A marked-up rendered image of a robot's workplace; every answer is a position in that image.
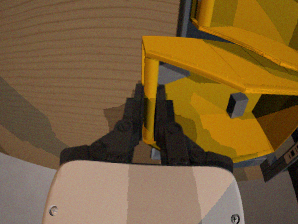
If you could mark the yellow bin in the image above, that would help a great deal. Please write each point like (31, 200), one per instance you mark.
(266, 27)
(200, 103)

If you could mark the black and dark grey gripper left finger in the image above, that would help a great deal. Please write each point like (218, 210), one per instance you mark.
(115, 145)

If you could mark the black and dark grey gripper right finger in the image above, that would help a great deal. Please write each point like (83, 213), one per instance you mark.
(179, 148)

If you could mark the grey slanted shelf rack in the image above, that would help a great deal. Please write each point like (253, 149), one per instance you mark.
(269, 164)

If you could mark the dark grey block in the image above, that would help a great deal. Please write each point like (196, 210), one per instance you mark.
(169, 73)
(237, 104)

